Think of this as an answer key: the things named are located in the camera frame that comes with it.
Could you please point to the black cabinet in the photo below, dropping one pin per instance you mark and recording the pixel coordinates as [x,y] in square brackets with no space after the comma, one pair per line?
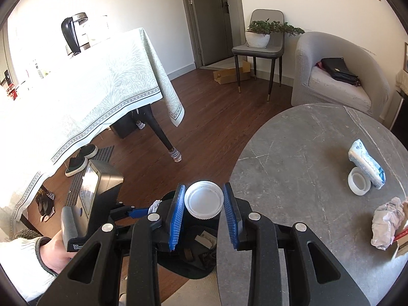
[400,111]

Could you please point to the clear tape roll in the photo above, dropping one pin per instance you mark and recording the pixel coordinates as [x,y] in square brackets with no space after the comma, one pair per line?
[352,185]

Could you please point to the black handbag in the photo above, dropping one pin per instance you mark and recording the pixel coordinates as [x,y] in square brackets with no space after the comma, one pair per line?
[338,70]

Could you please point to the pink cloth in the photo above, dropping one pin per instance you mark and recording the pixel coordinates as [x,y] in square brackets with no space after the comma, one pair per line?
[319,65]

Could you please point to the black and silver appliance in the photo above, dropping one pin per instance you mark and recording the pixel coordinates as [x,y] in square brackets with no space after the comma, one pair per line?
[71,35]

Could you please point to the white paper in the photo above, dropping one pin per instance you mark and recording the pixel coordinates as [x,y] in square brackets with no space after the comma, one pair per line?
[387,223]

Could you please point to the black-legged dining table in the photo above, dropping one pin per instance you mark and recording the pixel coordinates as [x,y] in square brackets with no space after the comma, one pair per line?
[159,130]

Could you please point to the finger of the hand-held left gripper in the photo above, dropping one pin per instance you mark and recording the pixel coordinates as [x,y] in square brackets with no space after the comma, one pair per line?
[119,208]
[140,212]

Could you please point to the white blue wet wipes pack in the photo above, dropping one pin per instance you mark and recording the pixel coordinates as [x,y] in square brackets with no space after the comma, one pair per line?
[366,162]

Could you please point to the white paper scrap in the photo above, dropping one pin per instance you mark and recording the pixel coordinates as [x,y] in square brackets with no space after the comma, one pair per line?
[155,205]

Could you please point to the black storage box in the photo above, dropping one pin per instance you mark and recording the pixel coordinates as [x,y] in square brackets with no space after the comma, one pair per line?
[122,127]

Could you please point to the round grey marble table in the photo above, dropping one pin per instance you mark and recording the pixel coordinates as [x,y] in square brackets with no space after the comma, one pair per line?
[302,172]

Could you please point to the white box red label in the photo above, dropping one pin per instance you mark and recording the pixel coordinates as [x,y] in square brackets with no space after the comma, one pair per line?
[402,239]

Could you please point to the black slip-on shoe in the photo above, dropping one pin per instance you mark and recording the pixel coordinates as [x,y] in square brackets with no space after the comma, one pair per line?
[76,165]
[89,151]

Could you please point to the beige rug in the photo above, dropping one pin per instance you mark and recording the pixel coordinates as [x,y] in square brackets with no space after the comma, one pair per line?
[191,290]

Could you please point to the grey dining chair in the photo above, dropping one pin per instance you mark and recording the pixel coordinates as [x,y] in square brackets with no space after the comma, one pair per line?
[255,51]

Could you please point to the grey armchair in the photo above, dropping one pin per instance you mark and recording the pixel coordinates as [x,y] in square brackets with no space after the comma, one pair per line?
[309,51]

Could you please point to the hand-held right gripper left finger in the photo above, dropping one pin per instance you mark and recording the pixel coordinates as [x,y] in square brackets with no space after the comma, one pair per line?
[177,220]

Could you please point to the potted plant white pot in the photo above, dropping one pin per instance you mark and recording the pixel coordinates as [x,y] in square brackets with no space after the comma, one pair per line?
[258,40]

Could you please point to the wooden picture frame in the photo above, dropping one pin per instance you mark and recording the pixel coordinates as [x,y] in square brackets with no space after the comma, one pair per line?
[406,55]

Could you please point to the person's left hand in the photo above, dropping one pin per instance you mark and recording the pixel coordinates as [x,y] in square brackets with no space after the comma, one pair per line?
[55,251]

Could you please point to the pale green patterned tablecloth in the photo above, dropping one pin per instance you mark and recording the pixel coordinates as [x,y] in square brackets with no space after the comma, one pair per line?
[95,92]

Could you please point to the person's left forearm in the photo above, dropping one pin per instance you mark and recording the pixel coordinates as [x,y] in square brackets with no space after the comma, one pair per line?
[19,261]

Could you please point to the black trash bin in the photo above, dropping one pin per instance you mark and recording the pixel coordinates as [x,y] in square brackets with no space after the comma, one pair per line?
[191,263]

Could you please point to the white plastic lid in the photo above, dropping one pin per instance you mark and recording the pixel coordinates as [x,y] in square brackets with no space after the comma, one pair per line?
[202,199]

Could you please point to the flat cardboard box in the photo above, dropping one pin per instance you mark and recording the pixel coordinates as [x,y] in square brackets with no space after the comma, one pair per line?
[228,76]

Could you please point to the dark ribbed floor mat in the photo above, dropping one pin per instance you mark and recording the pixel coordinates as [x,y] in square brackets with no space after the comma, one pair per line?
[103,154]

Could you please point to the grey door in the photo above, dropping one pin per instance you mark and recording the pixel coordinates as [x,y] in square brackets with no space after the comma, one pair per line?
[212,22]

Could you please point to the dark slippers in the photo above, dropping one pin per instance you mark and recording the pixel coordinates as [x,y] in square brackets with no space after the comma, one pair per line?
[44,205]

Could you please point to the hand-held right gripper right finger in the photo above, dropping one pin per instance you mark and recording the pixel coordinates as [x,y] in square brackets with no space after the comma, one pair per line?
[232,220]

